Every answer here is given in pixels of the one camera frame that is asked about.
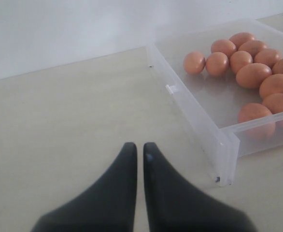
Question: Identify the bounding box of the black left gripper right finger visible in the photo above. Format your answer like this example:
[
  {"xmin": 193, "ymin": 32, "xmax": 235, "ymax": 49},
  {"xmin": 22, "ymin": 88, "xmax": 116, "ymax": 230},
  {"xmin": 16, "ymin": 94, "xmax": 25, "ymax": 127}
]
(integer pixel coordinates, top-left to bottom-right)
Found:
[{"xmin": 143, "ymin": 142, "xmax": 257, "ymax": 232}]

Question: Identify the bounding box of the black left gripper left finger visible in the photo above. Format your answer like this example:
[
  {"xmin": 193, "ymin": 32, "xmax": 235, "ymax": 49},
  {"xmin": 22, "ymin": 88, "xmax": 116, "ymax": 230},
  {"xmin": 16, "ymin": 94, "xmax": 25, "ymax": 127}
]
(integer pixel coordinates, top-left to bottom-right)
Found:
[{"xmin": 32, "ymin": 142, "xmax": 138, "ymax": 232}]

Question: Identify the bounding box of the brown egg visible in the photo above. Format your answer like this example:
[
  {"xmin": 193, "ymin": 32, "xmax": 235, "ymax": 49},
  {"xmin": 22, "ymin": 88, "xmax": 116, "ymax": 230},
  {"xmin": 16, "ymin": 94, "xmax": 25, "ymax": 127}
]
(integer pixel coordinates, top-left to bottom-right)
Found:
[
  {"xmin": 238, "ymin": 103, "xmax": 276, "ymax": 140},
  {"xmin": 236, "ymin": 63, "xmax": 272, "ymax": 89},
  {"xmin": 229, "ymin": 51, "xmax": 253, "ymax": 74},
  {"xmin": 211, "ymin": 39, "xmax": 237, "ymax": 58},
  {"xmin": 229, "ymin": 32, "xmax": 255, "ymax": 49},
  {"xmin": 183, "ymin": 51, "xmax": 206, "ymax": 74}
]

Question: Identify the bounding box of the brown egg front right corner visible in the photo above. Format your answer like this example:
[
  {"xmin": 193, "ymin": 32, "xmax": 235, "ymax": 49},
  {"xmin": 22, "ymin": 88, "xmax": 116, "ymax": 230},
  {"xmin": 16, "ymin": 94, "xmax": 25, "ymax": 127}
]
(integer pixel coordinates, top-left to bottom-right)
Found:
[{"xmin": 262, "ymin": 93, "xmax": 283, "ymax": 114}]

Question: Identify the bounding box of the clear plastic bin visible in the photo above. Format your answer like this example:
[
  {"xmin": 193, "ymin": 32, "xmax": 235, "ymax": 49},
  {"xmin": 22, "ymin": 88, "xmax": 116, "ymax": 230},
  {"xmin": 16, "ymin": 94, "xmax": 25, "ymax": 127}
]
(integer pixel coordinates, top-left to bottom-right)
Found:
[{"xmin": 147, "ymin": 19, "xmax": 283, "ymax": 186}]

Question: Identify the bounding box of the brown egg second row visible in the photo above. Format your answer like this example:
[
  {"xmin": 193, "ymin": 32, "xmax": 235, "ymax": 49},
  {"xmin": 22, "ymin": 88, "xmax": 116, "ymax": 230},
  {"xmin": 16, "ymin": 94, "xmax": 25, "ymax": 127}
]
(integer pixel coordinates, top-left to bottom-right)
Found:
[{"xmin": 205, "ymin": 52, "xmax": 229, "ymax": 76}]

